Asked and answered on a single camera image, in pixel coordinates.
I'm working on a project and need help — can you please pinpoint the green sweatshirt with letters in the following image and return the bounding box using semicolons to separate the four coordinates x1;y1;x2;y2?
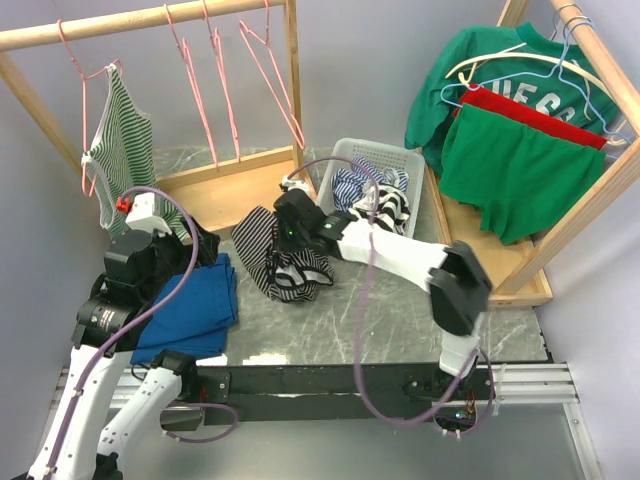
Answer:
404;23;619;175

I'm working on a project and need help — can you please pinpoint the aluminium frame rail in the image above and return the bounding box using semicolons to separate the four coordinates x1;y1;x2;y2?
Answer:
493;363;579;405

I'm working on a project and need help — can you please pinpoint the left wooden clothes rack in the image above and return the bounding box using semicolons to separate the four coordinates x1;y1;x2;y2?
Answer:
1;1;310;237

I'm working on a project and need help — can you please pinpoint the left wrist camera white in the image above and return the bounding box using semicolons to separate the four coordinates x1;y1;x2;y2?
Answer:
116;193;171;234

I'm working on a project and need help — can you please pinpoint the right wooden clothes rack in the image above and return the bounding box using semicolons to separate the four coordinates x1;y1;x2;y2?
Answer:
423;1;639;307

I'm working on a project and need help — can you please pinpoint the black base beam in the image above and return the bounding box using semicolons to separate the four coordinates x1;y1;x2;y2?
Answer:
199;362;496;426

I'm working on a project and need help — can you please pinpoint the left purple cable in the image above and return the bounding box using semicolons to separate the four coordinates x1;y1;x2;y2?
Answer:
44;185;241;471

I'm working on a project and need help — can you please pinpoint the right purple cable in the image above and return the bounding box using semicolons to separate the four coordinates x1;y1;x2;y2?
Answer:
288;157;496;426

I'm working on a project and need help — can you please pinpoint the blue white striped tank top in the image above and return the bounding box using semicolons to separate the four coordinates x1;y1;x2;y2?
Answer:
331;156;409;212

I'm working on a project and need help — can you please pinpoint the black white striped tank top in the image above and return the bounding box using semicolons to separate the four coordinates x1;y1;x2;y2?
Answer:
347;184;411;235

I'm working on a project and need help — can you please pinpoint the purple cable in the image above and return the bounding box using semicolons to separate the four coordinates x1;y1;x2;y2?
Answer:
44;185;241;471
288;157;496;426

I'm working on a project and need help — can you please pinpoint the green striped tank top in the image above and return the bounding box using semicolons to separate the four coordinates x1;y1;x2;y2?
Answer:
81;63;158;238

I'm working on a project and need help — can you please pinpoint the red cloth on hanger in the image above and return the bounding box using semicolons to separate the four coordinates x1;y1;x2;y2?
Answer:
459;87;606;149

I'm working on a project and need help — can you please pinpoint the dark thin striped tank top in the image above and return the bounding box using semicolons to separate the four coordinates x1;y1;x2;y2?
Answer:
231;206;335;303

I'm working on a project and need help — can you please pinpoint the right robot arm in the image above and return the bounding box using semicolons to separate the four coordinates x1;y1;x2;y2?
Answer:
274;189;493;399

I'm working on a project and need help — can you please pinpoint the cream white hanger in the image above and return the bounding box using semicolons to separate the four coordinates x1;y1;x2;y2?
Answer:
445;48;613;99

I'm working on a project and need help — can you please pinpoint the wooden clothes rack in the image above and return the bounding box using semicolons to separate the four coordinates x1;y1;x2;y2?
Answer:
1;1;310;237
423;1;639;307

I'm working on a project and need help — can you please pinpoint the pink hanger with blue top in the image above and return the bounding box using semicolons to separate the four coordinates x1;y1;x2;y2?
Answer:
239;0;306;149

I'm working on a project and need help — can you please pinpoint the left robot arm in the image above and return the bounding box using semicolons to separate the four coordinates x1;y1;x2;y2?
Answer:
22;217;220;479

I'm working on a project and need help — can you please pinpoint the blue cloth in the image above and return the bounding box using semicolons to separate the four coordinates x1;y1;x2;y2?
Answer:
131;253;238;365

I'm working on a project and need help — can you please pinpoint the white plastic perforated basket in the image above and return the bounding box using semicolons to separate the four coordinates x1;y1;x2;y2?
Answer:
317;138;425;238

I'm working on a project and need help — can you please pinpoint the green t-shirt front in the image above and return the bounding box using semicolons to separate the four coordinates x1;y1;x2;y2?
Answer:
439;105;605;245

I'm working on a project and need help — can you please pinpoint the light blue wire hanger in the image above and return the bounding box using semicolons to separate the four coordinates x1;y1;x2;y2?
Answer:
440;36;631;147

